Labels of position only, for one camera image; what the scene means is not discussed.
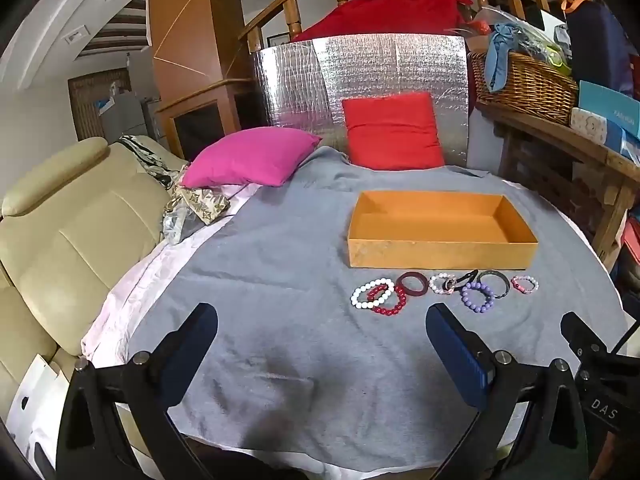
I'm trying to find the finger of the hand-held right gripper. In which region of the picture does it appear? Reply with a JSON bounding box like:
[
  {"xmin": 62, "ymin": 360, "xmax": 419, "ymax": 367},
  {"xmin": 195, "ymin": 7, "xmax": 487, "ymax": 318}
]
[{"xmin": 560, "ymin": 311, "xmax": 608, "ymax": 361}]

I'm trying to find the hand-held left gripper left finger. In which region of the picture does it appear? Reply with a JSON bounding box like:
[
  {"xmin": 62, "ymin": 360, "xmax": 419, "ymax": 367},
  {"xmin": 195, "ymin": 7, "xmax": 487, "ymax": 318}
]
[{"xmin": 56, "ymin": 303, "xmax": 221, "ymax": 480}]

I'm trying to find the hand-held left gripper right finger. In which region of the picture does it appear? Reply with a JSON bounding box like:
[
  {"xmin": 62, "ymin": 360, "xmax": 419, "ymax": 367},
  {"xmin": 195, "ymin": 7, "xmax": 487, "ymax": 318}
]
[{"xmin": 425, "ymin": 303, "xmax": 586, "ymax": 480}]

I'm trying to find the purple bead bracelet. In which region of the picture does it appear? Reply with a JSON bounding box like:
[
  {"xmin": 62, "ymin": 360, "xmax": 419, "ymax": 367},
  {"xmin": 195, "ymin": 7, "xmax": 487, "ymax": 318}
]
[{"xmin": 461, "ymin": 281, "xmax": 496, "ymax": 314}]

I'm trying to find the red bead bracelet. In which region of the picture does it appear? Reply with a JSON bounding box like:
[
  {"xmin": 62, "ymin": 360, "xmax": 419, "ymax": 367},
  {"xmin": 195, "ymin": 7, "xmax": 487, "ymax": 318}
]
[{"xmin": 367, "ymin": 285, "xmax": 408, "ymax": 317}]

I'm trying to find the engraved metal cuff bangle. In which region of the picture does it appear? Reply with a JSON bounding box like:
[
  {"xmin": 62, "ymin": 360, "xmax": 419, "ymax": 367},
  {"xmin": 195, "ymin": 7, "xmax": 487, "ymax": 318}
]
[{"xmin": 476, "ymin": 270, "xmax": 512, "ymax": 300}]

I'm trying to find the orange cardboard box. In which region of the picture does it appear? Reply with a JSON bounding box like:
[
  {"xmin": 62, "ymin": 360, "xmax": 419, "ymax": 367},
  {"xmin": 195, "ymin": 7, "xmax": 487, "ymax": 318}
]
[{"xmin": 346, "ymin": 191, "xmax": 539, "ymax": 271}]

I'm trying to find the pale pink bed sheet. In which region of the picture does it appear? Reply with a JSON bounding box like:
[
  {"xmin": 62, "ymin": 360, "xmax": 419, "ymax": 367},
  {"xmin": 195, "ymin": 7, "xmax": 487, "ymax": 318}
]
[{"xmin": 81, "ymin": 182, "xmax": 521, "ymax": 480}]

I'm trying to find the dark red bangle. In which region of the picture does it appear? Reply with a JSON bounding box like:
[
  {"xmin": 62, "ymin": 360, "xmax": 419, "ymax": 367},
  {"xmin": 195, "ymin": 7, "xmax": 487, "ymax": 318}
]
[{"xmin": 396, "ymin": 271, "xmax": 429, "ymax": 297}]

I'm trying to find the grey blanket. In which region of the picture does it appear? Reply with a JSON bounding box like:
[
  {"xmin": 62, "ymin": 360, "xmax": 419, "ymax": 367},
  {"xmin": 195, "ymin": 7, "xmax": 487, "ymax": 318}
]
[{"xmin": 125, "ymin": 146, "xmax": 623, "ymax": 473}]

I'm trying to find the crinkled clear plastic bag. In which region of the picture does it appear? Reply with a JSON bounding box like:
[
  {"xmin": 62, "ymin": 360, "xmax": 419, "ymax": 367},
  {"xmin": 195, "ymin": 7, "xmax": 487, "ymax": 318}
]
[{"xmin": 162, "ymin": 207, "xmax": 188, "ymax": 246}]

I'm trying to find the beige patterned pouch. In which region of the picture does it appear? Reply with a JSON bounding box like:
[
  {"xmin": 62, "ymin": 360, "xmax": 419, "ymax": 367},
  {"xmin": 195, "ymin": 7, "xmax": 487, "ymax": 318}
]
[{"xmin": 172, "ymin": 185, "xmax": 232, "ymax": 226}]

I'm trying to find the beige leather sofa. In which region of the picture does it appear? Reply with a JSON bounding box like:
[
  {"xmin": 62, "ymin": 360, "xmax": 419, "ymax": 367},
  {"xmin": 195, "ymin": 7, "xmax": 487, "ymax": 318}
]
[{"xmin": 0, "ymin": 135, "xmax": 191, "ymax": 461}]

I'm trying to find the white paper bag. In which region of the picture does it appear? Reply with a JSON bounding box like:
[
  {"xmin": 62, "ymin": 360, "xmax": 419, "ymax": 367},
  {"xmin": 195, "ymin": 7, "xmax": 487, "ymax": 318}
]
[{"xmin": 7, "ymin": 354, "xmax": 71, "ymax": 461}]

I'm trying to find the magenta pillow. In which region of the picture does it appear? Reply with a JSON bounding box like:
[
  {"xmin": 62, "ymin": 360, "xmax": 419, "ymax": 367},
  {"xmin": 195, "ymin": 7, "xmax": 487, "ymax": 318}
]
[{"xmin": 181, "ymin": 127, "xmax": 323, "ymax": 188}]

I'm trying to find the black and white patterned scarf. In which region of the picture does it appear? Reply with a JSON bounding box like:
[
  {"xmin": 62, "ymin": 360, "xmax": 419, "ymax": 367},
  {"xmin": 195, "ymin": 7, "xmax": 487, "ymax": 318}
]
[{"xmin": 120, "ymin": 135, "xmax": 181, "ymax": 191}]

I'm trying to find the wooden shelf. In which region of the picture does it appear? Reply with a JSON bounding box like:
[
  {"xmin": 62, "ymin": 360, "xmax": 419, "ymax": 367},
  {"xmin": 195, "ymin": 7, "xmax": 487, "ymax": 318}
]
[{"xmin": 475, "ymin": 100, "xmax": 640, "ymax": 271}]

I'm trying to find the white patterned box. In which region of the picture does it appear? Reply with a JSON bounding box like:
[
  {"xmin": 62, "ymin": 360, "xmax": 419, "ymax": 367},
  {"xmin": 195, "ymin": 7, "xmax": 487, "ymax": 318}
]
[{"xmin": 570, "ymin": 107, "xmax": 626, "ymax": 148}]

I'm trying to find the grey refrigerator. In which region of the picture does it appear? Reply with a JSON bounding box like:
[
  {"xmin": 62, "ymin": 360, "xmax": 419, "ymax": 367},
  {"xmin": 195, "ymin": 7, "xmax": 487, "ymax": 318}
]
[{"xmin": 100, "ymin": 92, "xmax": 161, "ymax": 141}]

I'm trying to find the red pillow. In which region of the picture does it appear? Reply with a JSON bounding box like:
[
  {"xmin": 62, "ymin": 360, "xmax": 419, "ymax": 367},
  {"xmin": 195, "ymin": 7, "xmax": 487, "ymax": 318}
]
[{"xmin": 341, "ymin": 91, "xmax": 446, "ymax": 171}]

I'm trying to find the teal box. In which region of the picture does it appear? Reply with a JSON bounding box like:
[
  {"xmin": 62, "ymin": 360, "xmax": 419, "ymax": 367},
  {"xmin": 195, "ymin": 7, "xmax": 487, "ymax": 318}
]
[{"xmin": 577, "ymin": 80, "xmax": 640, "ymax": 138}]

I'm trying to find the wicker basket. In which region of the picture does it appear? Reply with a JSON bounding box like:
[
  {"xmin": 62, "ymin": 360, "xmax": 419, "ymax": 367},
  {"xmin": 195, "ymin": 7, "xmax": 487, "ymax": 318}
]
[{"xmin": 467, "ymin": 51, "xmax": 580, "ymax": 126}]

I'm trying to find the wicker screen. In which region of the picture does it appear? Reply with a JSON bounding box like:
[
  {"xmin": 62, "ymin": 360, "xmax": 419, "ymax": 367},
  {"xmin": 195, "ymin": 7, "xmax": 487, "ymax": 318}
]
[{"xmin": 67, "ymin": 67, "xmax": 133, "ymax": 141}]

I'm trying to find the silver foil panel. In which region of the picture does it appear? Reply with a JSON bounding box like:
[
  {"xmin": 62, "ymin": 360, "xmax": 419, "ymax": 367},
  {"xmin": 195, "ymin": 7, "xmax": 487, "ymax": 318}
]
[{"xmin": 251, "ymin": 34, "xmax": 470, "ymax": 168}]

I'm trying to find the blue cloth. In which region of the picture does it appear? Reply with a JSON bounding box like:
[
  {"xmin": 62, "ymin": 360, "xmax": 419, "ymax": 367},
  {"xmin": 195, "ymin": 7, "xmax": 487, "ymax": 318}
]
[{"xmin": 482, "ymin": 24, "xmax": 526, "ymax": 93}]

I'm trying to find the navy bag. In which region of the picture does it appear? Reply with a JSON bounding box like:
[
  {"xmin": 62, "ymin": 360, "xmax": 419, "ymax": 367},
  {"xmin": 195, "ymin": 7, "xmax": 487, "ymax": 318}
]
[{"xmin": 565, "ymin": 0, "xmax": 636, "ymax": 96}]

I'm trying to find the clear plastic bag of items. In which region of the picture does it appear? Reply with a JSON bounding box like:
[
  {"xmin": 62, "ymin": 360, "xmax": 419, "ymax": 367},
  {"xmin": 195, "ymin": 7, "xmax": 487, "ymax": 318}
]
[{"xmin": 500, "ymin": 10, "xmax": 571, "ymax": 73}]

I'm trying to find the brown wooden column cabinet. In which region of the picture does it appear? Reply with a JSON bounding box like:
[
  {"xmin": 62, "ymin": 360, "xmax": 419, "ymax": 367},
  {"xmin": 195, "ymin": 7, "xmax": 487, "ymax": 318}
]
[{"xmin": 147, "ymin": 0, "xmax": 256, "ymax": 161}]

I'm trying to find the wooden stair railing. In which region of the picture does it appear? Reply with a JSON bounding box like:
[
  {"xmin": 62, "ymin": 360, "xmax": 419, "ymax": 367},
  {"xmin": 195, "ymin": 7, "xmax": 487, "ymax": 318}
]
[{"xmin": 237, "ymin": 0, "xmax": 601, "ymax": 56}]

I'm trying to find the large red cushion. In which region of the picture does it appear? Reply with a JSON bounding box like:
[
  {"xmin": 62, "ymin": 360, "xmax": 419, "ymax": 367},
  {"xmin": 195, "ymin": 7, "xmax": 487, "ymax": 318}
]
[{"xmin": 290, "ymin": 0, "xmax": 473, "ymax": 43}]

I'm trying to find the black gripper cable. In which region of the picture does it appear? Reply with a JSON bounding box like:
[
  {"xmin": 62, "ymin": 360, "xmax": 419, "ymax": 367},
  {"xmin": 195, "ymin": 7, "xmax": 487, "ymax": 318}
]
[{"xmin": 612, "ymin": 320, "xmax": 640, "ymax": 358}]

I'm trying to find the pink and white bead bracelet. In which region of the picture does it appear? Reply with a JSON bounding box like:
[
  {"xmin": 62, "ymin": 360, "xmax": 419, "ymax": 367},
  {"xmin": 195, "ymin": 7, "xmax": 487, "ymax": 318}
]
[{"xmin": 429, "ymin": 272, "xmax": 458, "ymax": 295}]

